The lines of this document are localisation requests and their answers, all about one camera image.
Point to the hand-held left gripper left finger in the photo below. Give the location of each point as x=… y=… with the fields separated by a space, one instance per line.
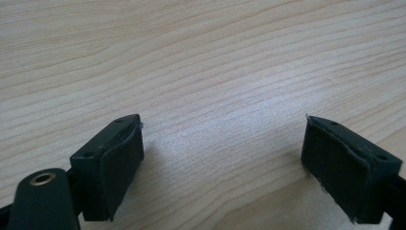
x=110 y=169

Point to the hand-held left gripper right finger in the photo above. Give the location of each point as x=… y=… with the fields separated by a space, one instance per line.
x=341 y=169

